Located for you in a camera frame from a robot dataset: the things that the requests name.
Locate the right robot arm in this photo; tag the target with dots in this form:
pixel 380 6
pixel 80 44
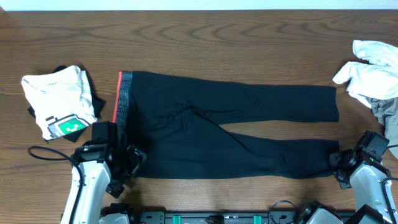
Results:
pixel 371 183

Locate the grey crumpled garment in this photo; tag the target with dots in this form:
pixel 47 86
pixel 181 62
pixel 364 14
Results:
pixel 386 113

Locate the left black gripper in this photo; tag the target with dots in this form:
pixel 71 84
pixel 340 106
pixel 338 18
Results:
pixel 125 173

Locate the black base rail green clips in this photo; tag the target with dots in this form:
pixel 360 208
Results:
pixel 216 218

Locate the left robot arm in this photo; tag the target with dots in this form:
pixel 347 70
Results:
pixel 98 170

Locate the black leggings red waistband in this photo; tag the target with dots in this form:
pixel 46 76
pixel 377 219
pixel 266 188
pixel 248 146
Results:
pixel 178 123

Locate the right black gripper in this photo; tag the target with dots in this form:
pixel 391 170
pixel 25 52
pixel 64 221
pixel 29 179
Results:
pixel 334 159

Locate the white garment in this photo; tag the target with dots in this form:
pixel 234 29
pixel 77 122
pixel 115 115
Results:
pixel 377 78

